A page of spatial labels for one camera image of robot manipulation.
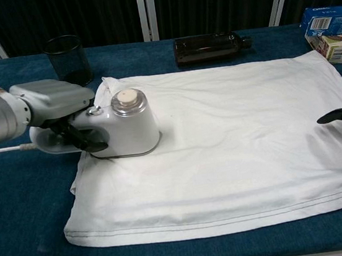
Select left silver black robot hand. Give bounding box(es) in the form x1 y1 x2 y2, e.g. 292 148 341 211
8 73 110 162

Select white handheld steam iron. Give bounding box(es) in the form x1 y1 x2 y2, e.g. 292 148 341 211
25 85 164 169

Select white cloth garment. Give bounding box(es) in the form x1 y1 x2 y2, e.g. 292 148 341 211
46 46 342 255

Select black mesh pen cup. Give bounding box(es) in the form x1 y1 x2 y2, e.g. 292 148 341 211
42 32 95 90

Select blue Oreo cookie box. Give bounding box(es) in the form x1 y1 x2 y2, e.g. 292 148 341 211
297 3 342 38

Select blue felt table cover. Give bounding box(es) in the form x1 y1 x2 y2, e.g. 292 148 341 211
0 16 342 256

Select dark brown glass bottle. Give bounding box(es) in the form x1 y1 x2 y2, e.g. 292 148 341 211
172 29 256 69

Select black pleated curtain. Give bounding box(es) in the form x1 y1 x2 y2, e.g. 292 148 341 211
0 0 342 62

